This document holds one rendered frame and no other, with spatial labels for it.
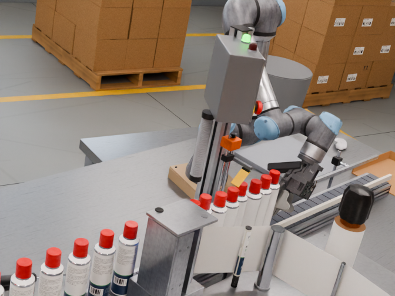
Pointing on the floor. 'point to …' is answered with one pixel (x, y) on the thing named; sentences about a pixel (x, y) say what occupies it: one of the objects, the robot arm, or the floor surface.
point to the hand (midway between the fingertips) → (271, 211)
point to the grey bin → (288, 81)
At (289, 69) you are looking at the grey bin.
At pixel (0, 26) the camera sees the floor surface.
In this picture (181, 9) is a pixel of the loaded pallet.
